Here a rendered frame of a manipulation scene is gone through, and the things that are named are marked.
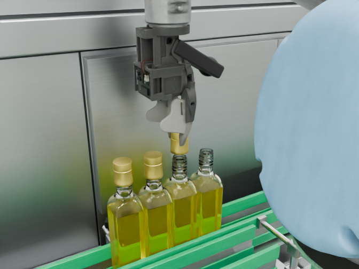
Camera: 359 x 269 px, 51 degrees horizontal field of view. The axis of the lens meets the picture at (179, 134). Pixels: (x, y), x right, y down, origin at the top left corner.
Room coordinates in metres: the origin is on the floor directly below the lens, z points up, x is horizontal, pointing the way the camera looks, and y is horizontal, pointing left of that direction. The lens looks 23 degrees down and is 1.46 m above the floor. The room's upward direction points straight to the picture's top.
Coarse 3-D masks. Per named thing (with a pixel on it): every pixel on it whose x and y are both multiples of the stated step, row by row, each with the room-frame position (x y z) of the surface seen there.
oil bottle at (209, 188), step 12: (192, 180) 0.67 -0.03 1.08; (204, 180) 0.65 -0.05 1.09; (216, 180) 0.66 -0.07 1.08; (204, 192) 0.64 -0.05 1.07; (216, 192) 0.66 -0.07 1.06; (204, 204) 0.64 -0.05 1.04; (216, 204) 0.66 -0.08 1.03; (204, 216) 0.64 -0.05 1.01; (216, 216) 0.66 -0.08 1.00; (204, 228) 0.64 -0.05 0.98; (216, 228) 0.66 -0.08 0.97
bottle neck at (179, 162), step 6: (174, 156) 0.65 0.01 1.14; (180, 156) 0.66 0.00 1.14; (186, 156) 0.65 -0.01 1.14; (174, 162) 0.64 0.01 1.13; (180, 162) 0.64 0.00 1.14; (186, 162) 0.65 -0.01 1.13; (174, 168) 0.64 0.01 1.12; (180, 168) 0.64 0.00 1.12; (186, 168) 0.65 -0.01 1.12; (174, 174) 0.64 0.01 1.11; (180, 174) 0.64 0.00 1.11; (186, 174) 0.65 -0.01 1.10; (174, 180) 0.64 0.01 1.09; (180, 180) 0.64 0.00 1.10
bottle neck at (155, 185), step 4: (148, 180) 0.61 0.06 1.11; (152, 180) 0.60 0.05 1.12; (156, 180) 0.60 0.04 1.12; (160, 180) 0.61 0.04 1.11; (148, 184) 0.61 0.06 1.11; (152, 184) 0.60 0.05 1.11; (156, 184) 0.60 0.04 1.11; (160, 184) 0.61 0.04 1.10; (148, 188) 0.61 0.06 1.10; (152, 188) 0.60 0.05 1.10; (156, 188) 0.60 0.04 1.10; (160, 188) 0.61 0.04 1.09
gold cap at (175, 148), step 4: (172, 136) 0.64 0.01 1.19; (176, 136) 0.63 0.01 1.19; (188, 136) 0.65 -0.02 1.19; (172, 140) 0.64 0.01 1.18; (176, 140) 0.63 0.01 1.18; (188, 140) 0.65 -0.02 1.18; (172, 144) 0.64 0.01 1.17; (176, 144) 0.63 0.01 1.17; (184, 144) 0.64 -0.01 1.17; (188, 144) 0.65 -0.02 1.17; (172, 148) 0.64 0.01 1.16; (176, 148) 0.63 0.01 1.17; (180, 148) 0.63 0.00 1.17; (184, 148) 0.64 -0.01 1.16; (188, 148) 0.65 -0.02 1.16; (172, 152) 0.64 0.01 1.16; (176, 152) 0.63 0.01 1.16; (180, 152) 0.63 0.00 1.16; (184, 152) 0.64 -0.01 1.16
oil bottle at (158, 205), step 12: (144, 192) 0.61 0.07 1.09; (156, 192) 0.60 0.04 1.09; (168, 192) 0.61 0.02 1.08; (144, 204) 0.59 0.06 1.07; (156, 204) 0.59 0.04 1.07; (168, 204) 0.60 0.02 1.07; (156, 216) 0.59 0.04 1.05; (168, 216) 0.60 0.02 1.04; (156, 228) 0.59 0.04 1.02; (168, 228) 0.60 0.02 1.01; (156, 240) 0.59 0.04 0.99; (168, 240) 0.60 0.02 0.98; (156, 252) 0.59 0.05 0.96
